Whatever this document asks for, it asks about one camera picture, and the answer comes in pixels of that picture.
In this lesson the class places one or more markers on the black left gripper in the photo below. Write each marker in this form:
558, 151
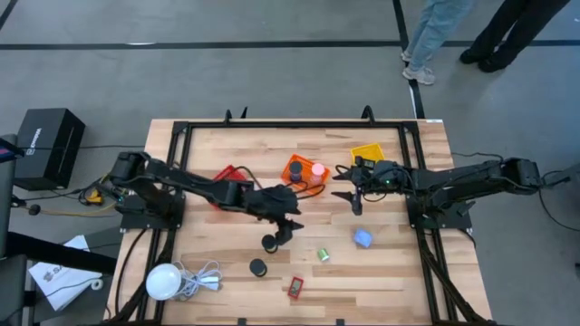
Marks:
276, 204

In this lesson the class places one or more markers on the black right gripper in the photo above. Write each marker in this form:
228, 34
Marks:
380, 176

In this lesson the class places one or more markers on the black hourglass with yellow sand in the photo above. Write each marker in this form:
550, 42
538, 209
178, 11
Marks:
268, 244

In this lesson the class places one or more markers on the pink hourglass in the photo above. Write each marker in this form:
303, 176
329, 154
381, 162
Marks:
318, 169

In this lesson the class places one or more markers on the black hourglass with blue sand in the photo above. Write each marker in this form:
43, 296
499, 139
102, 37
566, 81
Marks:
295, 169

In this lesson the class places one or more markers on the red digital thermometer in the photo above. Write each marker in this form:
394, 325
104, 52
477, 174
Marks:
295, 287

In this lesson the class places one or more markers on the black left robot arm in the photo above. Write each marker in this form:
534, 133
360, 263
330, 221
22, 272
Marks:
181, 179

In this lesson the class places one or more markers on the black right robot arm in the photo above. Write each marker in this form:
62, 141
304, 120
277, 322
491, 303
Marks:
462, 174

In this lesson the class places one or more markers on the yellow plastic basket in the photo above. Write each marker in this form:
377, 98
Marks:
368, 151

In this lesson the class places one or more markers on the orange plastic basket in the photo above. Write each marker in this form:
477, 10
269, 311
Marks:
306, 164

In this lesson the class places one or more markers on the black capped hourglass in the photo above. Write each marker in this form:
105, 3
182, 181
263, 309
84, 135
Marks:
257, 266

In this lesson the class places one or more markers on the light blue cube charger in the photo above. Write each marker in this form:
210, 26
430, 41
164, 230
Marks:
363, 237

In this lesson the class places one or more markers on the black table clamp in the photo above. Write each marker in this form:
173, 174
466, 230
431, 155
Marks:
244, 113
228, 117
340, 322
242, 322
368, 114

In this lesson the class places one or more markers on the red plastic basket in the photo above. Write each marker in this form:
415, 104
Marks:
229, 173

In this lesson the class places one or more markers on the white label sticker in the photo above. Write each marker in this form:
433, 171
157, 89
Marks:
434, 121

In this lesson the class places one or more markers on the white dome lamp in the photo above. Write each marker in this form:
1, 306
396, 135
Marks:
163, 281

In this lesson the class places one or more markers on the person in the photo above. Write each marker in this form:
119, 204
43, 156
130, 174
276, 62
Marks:
512, 27
435, 27

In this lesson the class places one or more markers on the yellow connector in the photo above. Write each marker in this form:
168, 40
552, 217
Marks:
94, 197

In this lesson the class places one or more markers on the black metal stand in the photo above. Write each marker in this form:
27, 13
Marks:
59, 253

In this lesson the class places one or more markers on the white paper bag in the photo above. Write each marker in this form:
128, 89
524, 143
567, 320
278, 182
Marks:
59, 280

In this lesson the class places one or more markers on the black cardboard box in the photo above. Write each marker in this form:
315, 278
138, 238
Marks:
47, 149

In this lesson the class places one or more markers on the black round knob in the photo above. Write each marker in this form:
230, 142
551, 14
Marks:
34, 209

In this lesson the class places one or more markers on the green wall charger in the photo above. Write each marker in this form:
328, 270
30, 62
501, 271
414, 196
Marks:
323, 255

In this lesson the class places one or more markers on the black table frame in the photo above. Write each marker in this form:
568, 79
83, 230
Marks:
294, 124

